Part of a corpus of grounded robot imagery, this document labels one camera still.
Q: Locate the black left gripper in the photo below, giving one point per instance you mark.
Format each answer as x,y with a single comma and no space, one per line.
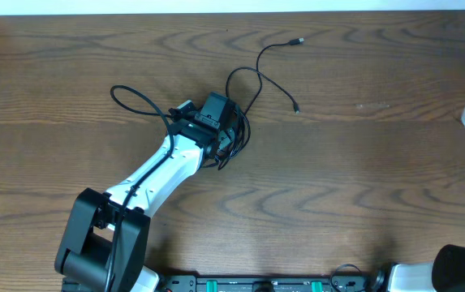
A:
227,138

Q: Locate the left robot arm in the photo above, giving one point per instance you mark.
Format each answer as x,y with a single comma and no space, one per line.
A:
104,243

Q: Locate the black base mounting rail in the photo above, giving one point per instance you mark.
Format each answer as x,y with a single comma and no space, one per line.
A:
190,283

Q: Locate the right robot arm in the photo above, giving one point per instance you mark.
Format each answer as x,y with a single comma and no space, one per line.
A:
445,274

